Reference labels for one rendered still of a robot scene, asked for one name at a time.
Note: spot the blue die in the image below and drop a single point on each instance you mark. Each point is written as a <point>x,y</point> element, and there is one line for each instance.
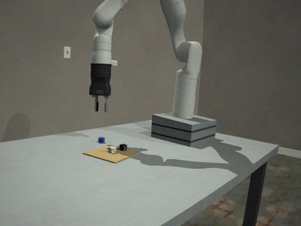
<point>101,139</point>

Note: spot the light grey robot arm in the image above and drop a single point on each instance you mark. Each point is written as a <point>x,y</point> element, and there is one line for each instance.
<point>185,51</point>

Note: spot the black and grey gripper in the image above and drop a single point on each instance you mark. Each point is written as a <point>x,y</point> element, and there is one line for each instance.
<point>100,76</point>

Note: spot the tan flat square mat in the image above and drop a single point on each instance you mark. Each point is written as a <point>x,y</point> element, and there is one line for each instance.
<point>103,154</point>

